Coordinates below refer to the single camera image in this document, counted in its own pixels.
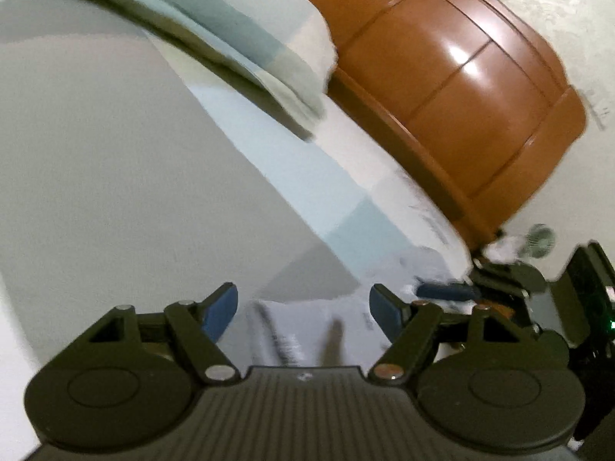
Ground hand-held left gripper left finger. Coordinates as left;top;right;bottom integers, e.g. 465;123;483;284
77;282;240;386

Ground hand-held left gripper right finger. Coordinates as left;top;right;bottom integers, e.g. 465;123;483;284
367;283;534;386

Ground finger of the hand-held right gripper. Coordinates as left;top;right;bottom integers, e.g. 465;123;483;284
473;259;546;295
416;282;481;301

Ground grey printed pants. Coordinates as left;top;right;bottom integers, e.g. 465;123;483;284
245;245;479;368

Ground wooden headboard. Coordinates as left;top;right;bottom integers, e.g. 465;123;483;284
264;0;588;250

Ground checked pillow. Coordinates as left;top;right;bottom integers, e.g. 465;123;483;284
53;0;337;138

